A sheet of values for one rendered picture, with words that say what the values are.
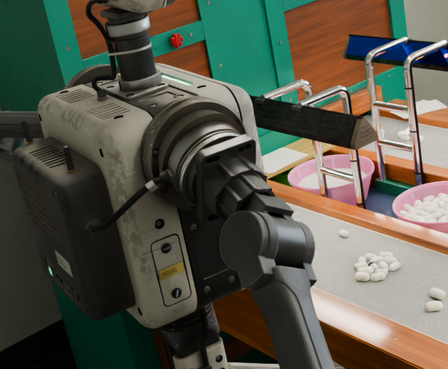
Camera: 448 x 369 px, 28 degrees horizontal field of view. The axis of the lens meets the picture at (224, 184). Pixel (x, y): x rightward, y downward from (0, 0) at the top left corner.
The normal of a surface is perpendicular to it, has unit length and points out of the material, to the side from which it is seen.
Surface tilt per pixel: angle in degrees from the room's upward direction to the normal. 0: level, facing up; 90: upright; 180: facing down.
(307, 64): 90
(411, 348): 0
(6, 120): 47
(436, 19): 90
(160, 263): 91
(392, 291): 0
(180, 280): 89
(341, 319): 0
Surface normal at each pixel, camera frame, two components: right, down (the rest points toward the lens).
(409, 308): -0.18, -0.91
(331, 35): 0.59, 0.19
